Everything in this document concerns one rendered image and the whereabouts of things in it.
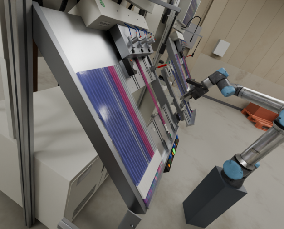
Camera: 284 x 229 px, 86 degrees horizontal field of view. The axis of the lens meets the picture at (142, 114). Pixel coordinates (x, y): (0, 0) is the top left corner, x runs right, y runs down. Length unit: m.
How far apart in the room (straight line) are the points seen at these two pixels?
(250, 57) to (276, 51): 0.63
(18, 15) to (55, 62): 0.12
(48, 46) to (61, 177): 0.51
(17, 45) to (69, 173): 0.51
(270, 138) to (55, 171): 1.04
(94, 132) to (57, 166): 0.34
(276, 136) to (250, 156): 0.17
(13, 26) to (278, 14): 5.27
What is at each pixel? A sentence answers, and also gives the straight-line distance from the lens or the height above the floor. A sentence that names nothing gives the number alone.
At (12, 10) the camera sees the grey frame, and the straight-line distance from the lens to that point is 0.54.
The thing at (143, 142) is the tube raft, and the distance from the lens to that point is 0.66.
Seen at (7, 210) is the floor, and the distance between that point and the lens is 1.43.
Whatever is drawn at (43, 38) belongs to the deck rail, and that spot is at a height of 1.13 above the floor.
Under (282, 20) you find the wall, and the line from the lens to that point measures 5.49.
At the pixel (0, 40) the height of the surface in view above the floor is 1.06.
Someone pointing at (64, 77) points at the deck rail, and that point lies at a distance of 0.50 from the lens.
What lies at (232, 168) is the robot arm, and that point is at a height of 0.73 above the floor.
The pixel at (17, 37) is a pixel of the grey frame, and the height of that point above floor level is 1.11.
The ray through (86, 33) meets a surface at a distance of 0.66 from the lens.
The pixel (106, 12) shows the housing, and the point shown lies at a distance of 0.68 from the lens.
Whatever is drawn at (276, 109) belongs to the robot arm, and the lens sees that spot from 1.16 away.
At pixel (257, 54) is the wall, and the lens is 5.37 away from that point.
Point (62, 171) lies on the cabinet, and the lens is 0.78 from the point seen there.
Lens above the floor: 1.25
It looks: 29 degrees down
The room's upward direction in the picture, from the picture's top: 23 degrees clockwise
